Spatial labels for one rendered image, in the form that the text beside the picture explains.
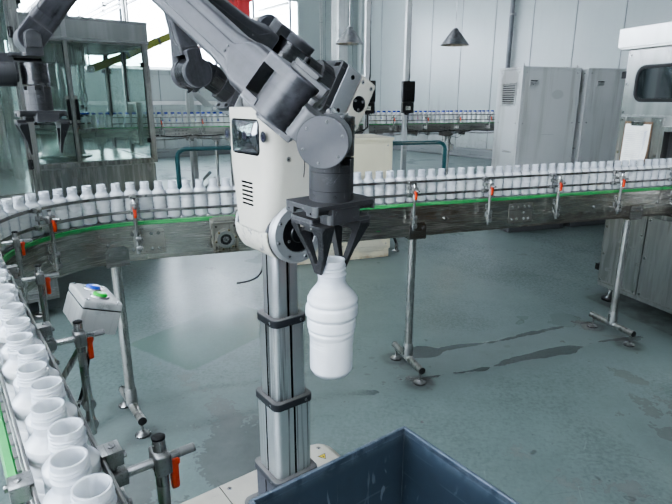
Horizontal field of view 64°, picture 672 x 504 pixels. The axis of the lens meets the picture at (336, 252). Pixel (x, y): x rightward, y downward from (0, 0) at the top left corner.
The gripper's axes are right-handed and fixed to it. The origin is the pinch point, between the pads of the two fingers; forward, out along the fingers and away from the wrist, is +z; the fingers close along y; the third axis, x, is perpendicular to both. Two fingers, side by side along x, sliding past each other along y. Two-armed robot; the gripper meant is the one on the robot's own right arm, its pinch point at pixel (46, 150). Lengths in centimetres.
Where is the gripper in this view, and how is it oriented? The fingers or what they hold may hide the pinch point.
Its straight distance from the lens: 145.8
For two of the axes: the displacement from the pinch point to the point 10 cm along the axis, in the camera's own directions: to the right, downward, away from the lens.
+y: -8.0, 1.7, -5.8
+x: 6.0, 2.2, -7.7
